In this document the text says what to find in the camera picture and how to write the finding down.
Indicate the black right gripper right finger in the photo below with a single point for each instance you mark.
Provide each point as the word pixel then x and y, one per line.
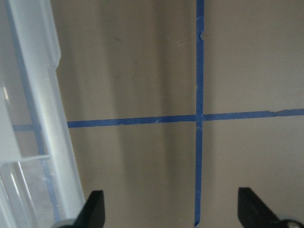
pixel 254 213

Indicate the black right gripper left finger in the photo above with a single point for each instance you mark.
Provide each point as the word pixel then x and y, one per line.
pixel 92 214

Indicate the clear plastic box lid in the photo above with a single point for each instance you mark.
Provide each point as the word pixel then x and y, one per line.
pixel 39 181

